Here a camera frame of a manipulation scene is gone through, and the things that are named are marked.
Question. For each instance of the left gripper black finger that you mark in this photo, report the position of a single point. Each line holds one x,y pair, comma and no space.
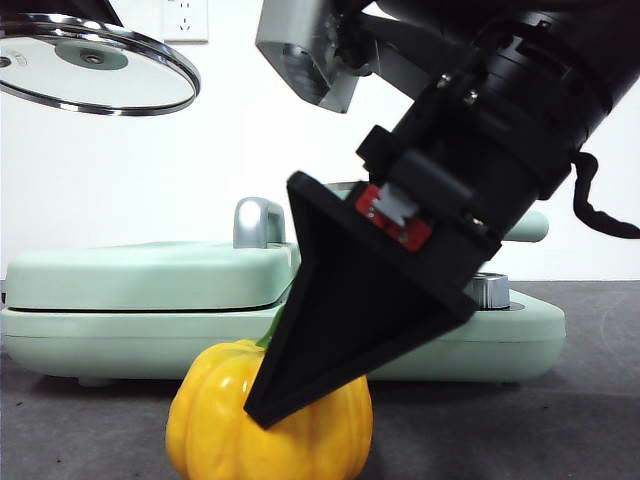
95,9

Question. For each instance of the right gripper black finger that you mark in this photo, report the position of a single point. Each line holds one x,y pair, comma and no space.
350,310

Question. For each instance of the glass lid mint knob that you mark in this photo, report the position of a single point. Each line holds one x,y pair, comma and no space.
95,75

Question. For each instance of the yellow pumpkin green stem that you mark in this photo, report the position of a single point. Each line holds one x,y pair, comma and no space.
210,425

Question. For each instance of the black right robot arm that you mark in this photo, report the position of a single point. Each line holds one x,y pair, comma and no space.
575,60

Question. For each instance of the mint green steamer pot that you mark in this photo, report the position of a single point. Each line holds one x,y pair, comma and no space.
530,227

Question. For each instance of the silver control knob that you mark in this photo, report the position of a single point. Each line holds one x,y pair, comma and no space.
492,292

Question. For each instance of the mint green breakfast machine base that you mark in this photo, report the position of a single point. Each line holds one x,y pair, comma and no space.
100,340

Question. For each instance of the white wall socket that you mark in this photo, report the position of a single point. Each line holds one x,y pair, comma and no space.
185,22

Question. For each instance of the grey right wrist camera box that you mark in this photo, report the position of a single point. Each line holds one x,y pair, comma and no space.
300,55

